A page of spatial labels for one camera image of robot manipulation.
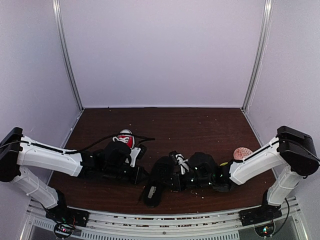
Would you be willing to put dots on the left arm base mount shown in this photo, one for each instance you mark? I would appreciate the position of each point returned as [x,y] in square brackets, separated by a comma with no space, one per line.
[66,219]

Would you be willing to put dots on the right aluminium frame post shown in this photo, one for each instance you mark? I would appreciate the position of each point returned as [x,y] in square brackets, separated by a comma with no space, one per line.
[262,43]

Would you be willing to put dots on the front aluminium rail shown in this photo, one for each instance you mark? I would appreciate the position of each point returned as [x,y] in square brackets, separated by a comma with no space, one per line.
[219,225]

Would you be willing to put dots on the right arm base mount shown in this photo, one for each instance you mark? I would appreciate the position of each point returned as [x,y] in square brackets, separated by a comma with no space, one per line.
[262,217]

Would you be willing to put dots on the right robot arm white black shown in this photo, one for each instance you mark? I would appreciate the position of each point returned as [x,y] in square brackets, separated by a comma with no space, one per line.
[290,147]

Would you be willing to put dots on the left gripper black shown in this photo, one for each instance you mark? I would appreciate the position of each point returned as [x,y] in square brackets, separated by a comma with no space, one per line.
[136,179]

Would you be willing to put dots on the upturned shoe orange sole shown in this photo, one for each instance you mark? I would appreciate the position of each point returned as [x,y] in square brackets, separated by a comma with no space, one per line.
[159,179]

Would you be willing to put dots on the left aluminium frame post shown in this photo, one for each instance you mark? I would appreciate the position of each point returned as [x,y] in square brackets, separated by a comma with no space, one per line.
[65,53]

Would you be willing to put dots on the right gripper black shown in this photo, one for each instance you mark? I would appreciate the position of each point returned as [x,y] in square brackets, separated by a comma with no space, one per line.
[178,185]

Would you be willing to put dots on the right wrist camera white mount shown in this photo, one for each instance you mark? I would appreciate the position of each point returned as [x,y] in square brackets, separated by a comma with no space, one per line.
[180,161]

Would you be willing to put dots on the red canvas sneaker white laces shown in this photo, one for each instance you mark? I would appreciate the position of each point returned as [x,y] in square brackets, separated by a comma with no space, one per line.
[125,136]

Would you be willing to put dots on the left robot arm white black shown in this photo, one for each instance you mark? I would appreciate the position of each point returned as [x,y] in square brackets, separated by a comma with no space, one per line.
[113,156]

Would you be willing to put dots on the aluminium frame post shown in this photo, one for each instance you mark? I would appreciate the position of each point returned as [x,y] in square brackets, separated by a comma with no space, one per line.
[65,53]
[262,43]

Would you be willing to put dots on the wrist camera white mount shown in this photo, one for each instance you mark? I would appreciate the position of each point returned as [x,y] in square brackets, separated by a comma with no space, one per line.
[180,161]
[136,154]

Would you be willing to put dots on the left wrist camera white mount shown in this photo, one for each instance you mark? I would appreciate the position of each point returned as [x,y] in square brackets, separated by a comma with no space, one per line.
[136,154]

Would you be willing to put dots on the red patterned bowl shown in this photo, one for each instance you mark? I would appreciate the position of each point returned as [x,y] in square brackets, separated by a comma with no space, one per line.
[241,153]

